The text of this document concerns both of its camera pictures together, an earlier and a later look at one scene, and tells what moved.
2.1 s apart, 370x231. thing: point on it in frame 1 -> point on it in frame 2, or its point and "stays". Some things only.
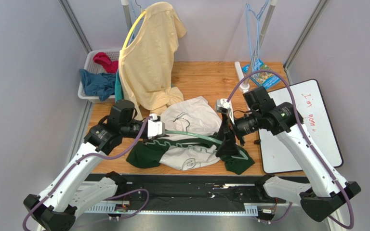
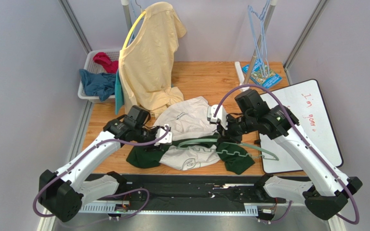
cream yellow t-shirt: x=146 y=64 stays
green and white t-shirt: x=186 y=151 stays
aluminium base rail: x=99 y=217 stays
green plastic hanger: x=242 y=157 -> x=216 y=145
